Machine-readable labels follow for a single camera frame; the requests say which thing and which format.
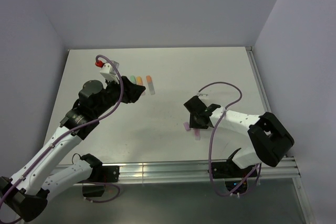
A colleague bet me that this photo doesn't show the pink highlighter pen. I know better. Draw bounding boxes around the pink highlighter pen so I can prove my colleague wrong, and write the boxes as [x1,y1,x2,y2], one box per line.
[194,129,201,141]

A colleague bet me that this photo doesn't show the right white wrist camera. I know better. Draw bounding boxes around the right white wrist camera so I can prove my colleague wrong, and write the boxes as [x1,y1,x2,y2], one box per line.
[196,93,209,98]

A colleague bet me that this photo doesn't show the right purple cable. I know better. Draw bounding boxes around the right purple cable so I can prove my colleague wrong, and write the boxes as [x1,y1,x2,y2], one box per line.
[198,81,262,198]

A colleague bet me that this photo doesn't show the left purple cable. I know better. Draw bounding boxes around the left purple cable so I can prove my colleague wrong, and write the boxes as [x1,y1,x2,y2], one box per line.
[0,55,124,224]

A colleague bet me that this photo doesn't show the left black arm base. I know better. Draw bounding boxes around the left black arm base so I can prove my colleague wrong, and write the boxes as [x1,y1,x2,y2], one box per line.
[82,165,120,198]

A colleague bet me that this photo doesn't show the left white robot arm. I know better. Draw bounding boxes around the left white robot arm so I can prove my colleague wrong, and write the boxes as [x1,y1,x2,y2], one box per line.
[1,76,145,222]

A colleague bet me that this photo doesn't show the green pen cap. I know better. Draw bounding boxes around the green pen cap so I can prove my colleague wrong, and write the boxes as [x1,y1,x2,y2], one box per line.
[130,76,136,84]

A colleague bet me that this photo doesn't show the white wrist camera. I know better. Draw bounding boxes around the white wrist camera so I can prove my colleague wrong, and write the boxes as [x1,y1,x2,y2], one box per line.
[196,93,209,98]
[96,60,119,84]

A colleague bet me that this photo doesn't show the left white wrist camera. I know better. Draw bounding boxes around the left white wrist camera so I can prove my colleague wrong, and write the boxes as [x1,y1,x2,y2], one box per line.
[96,60,119,84]

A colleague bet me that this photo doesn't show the purple cable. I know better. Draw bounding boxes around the purple cable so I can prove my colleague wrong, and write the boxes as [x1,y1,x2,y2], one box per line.
[198,81,262,198]
[0,55,124,224]

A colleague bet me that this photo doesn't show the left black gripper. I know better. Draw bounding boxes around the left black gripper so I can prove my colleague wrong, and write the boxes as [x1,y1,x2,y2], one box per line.
[94,74,145,116]

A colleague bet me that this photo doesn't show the aluminium rail frame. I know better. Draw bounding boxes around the aluminium rail frame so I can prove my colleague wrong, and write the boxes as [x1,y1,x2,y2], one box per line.
[14,46,315,224]

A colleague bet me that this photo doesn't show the purple pen cap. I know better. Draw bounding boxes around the purple pen cap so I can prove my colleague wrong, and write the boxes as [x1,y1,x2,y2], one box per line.
[183,122,190,131]

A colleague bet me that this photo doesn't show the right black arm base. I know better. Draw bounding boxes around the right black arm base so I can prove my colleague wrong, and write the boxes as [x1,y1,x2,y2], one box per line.
[212,161,261,196]

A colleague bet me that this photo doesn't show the grey pen orange tip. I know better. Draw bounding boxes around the grey pen orange tip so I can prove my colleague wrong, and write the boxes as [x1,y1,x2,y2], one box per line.
[148,82,155,95]

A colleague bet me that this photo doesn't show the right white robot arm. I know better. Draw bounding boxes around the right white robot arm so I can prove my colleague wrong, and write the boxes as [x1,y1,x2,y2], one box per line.
[184,95,295,177]

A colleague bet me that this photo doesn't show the yellow pen cap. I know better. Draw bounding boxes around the yellow pen cap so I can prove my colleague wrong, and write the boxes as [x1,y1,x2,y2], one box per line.
[136,76,143,86]

